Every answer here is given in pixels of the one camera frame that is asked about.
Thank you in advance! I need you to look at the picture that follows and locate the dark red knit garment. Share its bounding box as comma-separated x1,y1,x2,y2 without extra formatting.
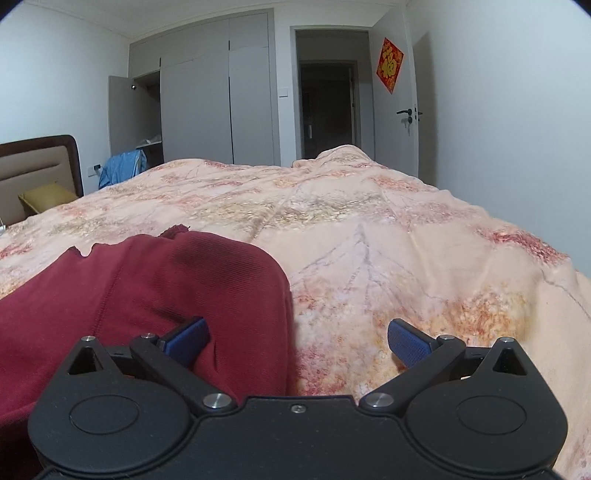
0,224,296,480

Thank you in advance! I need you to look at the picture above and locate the red door decoration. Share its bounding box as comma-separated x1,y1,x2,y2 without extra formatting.
376,37,404,95

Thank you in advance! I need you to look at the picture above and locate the grey built-in wardrobe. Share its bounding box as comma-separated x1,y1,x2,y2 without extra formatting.
108,11,282,167

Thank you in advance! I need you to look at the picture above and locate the beige padded headboard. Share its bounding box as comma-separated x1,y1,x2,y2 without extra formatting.
0,135,85,228

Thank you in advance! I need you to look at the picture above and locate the floral peach blanket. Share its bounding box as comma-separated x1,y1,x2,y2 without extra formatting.
0,144,591,480

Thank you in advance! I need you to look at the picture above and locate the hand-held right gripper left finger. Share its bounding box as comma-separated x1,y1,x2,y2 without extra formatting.
67,316,239,412

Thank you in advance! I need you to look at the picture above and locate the blue clothes heap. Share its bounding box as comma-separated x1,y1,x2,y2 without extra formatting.
98,148,148,189

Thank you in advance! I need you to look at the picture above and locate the olive green pillow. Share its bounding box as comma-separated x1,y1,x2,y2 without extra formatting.
18,183,79,216

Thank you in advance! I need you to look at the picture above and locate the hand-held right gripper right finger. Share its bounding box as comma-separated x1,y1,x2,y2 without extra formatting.
359,318,528,412

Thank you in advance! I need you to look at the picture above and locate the white room door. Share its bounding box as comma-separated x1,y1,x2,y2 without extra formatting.
369,30,438,185

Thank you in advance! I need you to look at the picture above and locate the black door handle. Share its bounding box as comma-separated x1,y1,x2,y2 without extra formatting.
396,106,424,128

